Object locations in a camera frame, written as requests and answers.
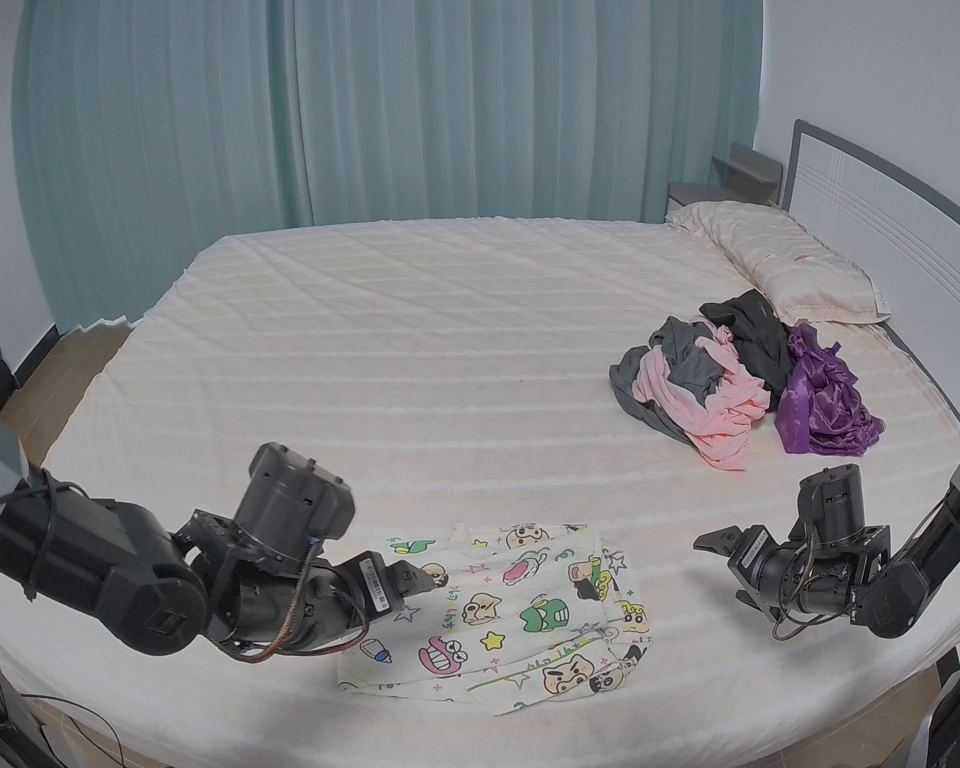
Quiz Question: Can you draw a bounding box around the blue-green curtain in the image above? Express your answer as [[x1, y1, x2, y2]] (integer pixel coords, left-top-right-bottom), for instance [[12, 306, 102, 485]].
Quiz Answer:
[[296, 0, 766, 225], [11, 0, 309, 335]]

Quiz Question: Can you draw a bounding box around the grey bedside table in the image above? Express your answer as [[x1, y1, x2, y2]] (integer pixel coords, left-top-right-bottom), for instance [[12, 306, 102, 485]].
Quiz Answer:
[[667, 142, 785, 207]]

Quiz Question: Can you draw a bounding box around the black cable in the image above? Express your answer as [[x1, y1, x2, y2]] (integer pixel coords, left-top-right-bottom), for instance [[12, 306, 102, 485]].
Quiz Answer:
[[21, 693, 125, 768]]

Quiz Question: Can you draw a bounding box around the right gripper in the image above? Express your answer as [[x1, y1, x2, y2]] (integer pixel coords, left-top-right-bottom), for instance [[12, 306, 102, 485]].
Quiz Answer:
[[693, 527, 800, 612]]

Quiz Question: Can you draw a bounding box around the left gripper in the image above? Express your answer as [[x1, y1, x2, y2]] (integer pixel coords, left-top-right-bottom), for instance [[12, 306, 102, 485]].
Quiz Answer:
[[311, 551, 436, 639]]

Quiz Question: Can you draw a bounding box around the pink garment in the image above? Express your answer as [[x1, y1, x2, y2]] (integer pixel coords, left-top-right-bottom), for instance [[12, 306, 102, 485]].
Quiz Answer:
[[636, 324, 772, 472]]

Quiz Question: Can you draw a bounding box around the bed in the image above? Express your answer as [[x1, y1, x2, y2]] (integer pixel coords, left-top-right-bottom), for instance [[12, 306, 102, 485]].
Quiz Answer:
[[0, 118, 960, 768]]

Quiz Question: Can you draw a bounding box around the dark grey garment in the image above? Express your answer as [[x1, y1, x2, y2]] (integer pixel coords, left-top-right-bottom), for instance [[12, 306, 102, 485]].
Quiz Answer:
[[699, 288, 798, 410]]

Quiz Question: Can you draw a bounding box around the white printed pyjama top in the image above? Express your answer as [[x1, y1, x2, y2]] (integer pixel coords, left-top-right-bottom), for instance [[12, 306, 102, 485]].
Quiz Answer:
[[336, 523, 655, 717]]

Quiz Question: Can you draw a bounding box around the purple garment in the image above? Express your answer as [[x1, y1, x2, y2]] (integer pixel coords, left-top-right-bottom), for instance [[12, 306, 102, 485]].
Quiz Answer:
[[776, 324, 886, 457]]

